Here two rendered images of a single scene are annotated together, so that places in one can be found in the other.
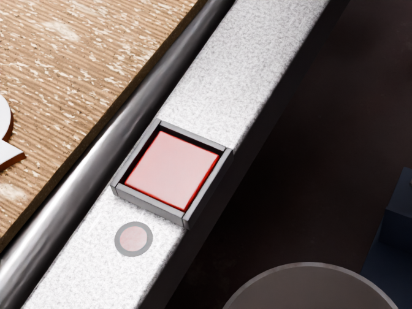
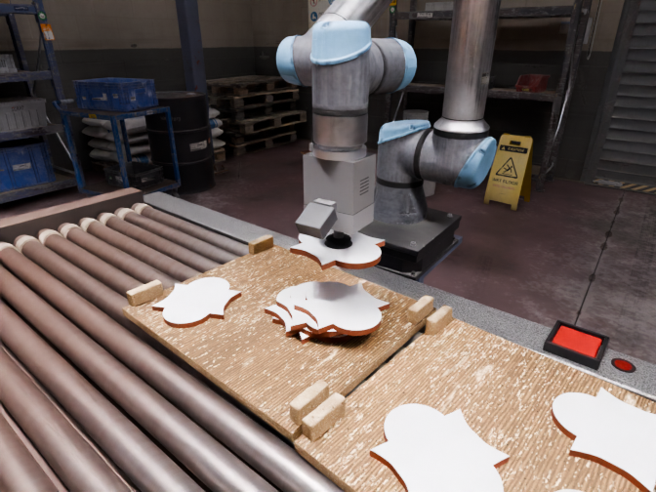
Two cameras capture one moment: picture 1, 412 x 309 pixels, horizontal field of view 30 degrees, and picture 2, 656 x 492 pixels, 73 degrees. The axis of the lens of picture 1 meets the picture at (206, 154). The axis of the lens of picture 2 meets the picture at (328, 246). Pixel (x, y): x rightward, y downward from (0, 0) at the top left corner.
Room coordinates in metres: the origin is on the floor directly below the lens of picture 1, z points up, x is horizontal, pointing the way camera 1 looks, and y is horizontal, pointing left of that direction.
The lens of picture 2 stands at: (0.71, 0.60, 1.35)
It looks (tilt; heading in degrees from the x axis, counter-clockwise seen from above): 25 degrees down; 271
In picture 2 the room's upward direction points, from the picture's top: straight up
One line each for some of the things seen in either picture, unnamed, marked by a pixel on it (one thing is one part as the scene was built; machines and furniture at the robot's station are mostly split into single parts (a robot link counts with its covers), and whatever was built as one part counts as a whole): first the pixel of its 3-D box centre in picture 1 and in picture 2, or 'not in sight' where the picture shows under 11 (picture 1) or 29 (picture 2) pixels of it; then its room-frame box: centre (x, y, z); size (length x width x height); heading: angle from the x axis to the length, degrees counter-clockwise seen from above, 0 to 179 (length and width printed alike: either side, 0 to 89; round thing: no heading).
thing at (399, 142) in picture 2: not in sight; (405, 148); (0.56, -0.46, 1.11); 0.13 x 0.12 x 0.14; 144
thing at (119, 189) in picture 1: (172, 171); (576, 343); (0.34, 0.03, 0.92); 0.08 x 0.08 x 0.02; 52
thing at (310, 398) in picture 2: not in sight; (309, 400); (0.75, 0.19, 0.95); 0.06 x 0.02 x 0.03; 51
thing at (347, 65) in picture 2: not in sight; (342, 68); (0.71, -0.03, 1.32); 0.09 x 0.08 x 0.11; 54
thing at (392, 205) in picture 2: not in sight; (398, 194); (0.56, -0.47, 1.00); 0.15 x 0.15 x 0.10
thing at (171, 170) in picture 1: (173, 173); (576, 344); (0.34, 0.03, 0.92); 0.06 x 0.06 x 0.01; 52
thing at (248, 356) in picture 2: not in sight; (279, 311); (0.81, -0.04, 0.93); 0.41 x 0.35 x 0.02; 141
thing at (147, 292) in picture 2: not in sight; (145, 293); (1.05, -0.06, 0.95); 0.06 x 0.02 x 0.03; 51
